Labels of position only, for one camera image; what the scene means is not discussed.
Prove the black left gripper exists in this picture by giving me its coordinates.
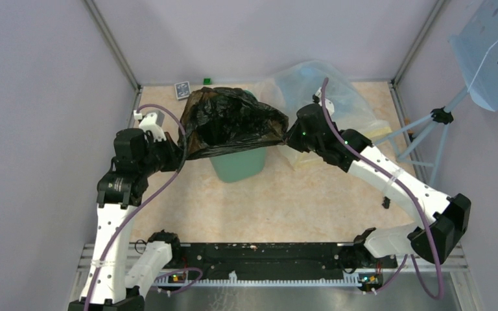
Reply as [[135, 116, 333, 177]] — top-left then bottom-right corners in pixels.
[[138, 131, 189, 176]]

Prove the clear plastic bag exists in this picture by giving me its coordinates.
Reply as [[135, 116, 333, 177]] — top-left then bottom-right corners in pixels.
[[259, 60, 392, 172]]

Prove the black trash bag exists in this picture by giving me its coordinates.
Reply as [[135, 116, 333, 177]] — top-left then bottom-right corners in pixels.
[[178, 87, 289, 161]]

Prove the green plastic trash bin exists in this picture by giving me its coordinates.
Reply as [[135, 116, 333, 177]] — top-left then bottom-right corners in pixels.
[[210, 148, 267, 183]]

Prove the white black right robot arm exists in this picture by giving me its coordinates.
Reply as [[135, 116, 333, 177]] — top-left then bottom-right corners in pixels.
[[286, 104, 471, 267]]

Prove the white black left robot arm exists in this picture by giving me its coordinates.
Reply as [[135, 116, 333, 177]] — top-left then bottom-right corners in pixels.
[[68, 127, 183, 310]]

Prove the blue playing card deck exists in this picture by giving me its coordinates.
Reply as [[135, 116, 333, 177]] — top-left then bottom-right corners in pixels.
[[174, 81, 191, 100]]

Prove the small black plastic piece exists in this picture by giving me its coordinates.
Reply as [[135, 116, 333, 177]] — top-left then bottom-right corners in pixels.
[[382, 196, 391, 209]]

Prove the light blue tripod stand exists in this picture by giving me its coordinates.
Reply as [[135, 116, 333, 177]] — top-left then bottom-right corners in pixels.
[[375, 86, 469, 186]]

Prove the perforated light blue panel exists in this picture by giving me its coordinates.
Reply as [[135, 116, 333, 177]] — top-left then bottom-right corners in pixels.
[[449, 1, 498, 111]]

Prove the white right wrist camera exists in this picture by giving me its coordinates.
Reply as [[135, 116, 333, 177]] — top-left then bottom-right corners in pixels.
[[312, 87, 335, 116]]

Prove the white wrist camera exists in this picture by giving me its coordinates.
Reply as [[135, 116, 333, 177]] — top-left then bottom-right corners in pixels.
[[312, 87, 335, 116], [133, 110, 167, 142]]

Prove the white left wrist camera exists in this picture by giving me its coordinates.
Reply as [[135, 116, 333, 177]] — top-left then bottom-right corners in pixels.
[[133, 110, 167, 142]]

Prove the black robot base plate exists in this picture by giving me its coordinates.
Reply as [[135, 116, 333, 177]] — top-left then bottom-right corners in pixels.
[[165, 242, 398, 281]]

